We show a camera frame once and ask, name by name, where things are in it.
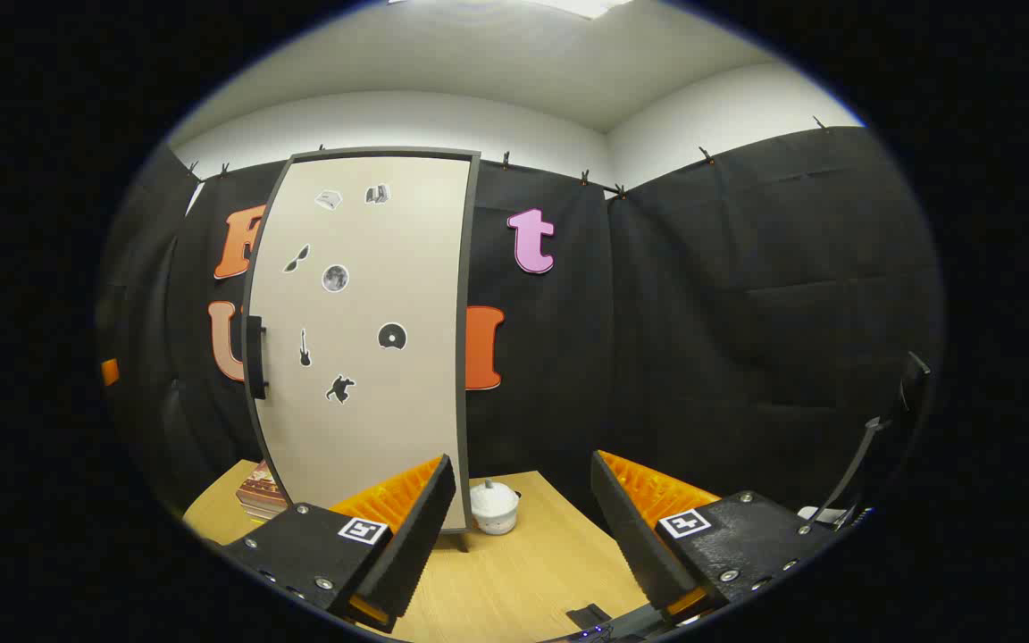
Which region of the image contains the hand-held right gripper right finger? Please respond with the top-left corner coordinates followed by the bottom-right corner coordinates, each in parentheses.
top-left (590, 449), bottom-right (841, 626)

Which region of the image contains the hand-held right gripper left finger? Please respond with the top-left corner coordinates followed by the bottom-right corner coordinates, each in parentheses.
top-left (220, 454), bottom-right (459, 637)

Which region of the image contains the beige cabinet door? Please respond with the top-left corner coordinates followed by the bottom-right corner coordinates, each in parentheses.
top-left (242, 147), bottom-right (481, 534)

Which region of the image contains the grey cabinet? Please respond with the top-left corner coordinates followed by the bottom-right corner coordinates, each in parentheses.
top-left (456, 152), bottom-right (482, 550)

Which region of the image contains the white ceramic lidded pot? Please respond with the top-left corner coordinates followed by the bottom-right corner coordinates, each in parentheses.
top-left (470, 478), bottom-right (521, 536)

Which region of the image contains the stack of books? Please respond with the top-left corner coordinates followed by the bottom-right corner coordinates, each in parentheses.
top-left (235, 460), bottom-right (290, 523)

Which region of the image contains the black backdrop cloth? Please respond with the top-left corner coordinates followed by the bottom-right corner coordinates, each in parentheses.
top-left (95, 125), bottom-right (944, 537)

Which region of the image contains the black monitor on stand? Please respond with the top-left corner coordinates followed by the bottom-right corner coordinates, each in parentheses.
top-left (800, 351), bottom-right (933, 528)

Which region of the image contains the ceiling light panel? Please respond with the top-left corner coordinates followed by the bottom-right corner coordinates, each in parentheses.
top-left (523, 0), bottom-right (632, 19)

